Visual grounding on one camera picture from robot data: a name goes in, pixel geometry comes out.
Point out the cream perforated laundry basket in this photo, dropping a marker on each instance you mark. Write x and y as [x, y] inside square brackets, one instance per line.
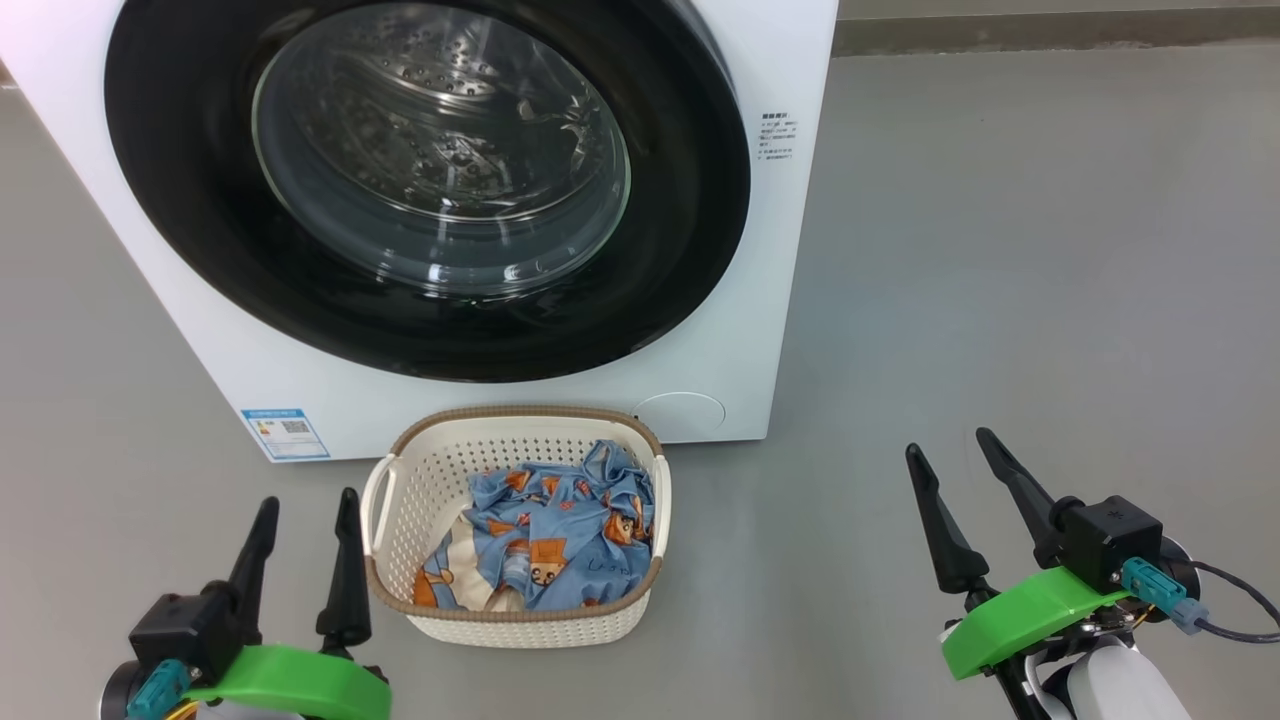
[420, 480]

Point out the blue cartoon print garment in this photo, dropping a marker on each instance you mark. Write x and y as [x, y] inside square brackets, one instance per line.
[560, 530]

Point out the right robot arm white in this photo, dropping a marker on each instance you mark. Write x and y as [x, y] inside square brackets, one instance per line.
[1120, 690]

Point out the blue energy label sticker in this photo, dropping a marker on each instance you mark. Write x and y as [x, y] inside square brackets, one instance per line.
[285, 433]

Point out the perforated steel drum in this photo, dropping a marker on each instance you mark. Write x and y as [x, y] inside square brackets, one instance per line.
[430, 140]

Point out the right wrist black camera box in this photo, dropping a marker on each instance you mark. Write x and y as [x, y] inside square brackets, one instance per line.
[1110, 540]

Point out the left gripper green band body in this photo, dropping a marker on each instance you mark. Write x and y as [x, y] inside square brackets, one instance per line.
[300, 685]

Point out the black round glass door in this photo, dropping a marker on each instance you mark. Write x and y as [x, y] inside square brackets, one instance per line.
[680, 230]

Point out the white front-load washing machine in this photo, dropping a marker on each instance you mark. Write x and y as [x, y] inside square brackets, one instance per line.
[770, 250]

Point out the grey wall skirting strip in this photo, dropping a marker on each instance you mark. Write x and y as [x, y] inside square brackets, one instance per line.
[1050, 33]

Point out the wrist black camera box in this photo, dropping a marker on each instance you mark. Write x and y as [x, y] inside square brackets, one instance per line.
[185, 625]
[1110, 540]

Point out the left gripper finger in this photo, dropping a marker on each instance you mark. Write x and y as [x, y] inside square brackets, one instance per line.
[346, 590]
[255, 560]

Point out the round white filter cover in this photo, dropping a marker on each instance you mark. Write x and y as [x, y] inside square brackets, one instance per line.
[682, 416]

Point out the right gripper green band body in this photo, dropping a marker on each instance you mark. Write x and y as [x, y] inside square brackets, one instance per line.
[1030, 610]

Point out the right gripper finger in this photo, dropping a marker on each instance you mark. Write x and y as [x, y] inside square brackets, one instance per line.
[950, 545]
[1025, 500]

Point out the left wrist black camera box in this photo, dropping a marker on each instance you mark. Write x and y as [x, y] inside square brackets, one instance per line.
[185, 625]

